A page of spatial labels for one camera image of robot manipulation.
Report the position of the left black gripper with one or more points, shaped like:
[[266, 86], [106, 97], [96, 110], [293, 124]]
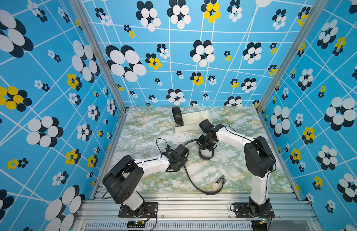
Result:
[[185, 160]]

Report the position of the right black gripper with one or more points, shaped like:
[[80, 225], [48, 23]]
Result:
[[208, 148]]

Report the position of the long black leather belt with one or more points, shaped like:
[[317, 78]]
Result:
[[177, 115]]

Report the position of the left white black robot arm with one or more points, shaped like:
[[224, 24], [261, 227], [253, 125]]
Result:
[[121, 181]]

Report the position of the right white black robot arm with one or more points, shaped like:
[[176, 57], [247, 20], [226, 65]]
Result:
[[259, 159]]

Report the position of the white compartment storage tray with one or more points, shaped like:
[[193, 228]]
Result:
[[191, 121]]

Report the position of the left circuit board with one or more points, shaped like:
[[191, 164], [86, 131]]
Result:
[[136, 224]]

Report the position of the circuit board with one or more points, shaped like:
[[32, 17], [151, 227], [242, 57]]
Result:
[[136, 224], [259, 225]]

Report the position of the right circuit board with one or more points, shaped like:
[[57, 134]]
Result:
[[259, 225]]

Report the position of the aluminium front frame rail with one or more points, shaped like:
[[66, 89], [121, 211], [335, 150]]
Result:
[[198, 212]]

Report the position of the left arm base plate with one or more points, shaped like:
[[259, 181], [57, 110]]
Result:
[[146, 210]]

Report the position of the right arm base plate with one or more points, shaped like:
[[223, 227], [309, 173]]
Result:
[[246, 210]]

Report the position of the right aluminium corner post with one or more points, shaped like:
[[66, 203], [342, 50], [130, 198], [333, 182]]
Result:
[[300, 38]]

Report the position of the aluminium corner post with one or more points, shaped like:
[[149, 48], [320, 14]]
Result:
[[88, 31], [300, 38]]

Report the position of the left aluminium corner post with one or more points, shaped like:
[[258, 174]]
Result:
[[88, 31]]

